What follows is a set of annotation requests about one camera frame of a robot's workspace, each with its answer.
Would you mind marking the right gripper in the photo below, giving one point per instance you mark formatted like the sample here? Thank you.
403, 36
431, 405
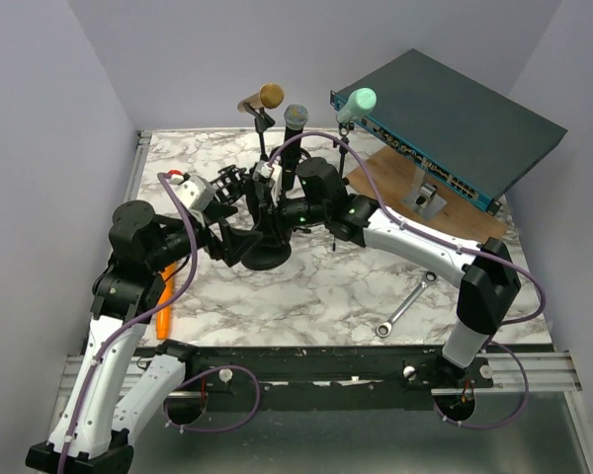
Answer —
267, 199

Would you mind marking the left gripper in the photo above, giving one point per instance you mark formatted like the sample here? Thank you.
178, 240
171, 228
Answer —
234, 242

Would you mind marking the black round-base shock-mount stand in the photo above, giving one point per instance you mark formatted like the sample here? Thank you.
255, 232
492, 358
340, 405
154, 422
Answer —
266, 245

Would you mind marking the black silver-grille microphone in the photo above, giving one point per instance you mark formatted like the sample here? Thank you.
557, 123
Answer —
296, 117

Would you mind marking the orange microphone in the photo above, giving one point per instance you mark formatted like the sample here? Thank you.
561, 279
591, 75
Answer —
164, 316

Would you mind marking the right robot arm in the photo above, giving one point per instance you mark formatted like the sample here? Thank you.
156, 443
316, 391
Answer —
484, 274

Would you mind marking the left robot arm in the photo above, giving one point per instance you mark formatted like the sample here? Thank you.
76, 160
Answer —
100, 424

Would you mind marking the black round-base clip stand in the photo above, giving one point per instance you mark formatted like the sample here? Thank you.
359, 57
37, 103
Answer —
262, 122

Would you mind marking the gold microphone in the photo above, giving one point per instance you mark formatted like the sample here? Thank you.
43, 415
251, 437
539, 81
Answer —
270, 96

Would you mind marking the black tall tripod stand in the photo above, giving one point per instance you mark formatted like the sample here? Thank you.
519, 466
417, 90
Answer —
342, 163

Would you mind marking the mint green microphone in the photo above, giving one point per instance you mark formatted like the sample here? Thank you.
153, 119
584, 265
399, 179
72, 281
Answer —
359, 104

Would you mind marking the wooden board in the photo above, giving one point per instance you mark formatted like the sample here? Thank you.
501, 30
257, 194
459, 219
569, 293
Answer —
393, 175

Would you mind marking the silver ratchet wrench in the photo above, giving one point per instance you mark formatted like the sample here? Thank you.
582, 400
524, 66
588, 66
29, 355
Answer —
383, 330

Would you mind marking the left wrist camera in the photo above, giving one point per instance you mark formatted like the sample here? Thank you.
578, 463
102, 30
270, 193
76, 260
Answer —
194, 192

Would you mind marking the black front mounting rail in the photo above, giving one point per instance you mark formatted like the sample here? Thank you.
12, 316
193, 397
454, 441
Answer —
283, 379

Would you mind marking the metal switch bracket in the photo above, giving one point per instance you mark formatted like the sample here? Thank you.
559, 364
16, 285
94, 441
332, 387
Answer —
423, 197

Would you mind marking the teal network switch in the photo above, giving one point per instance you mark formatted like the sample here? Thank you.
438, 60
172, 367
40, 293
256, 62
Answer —
468, 137

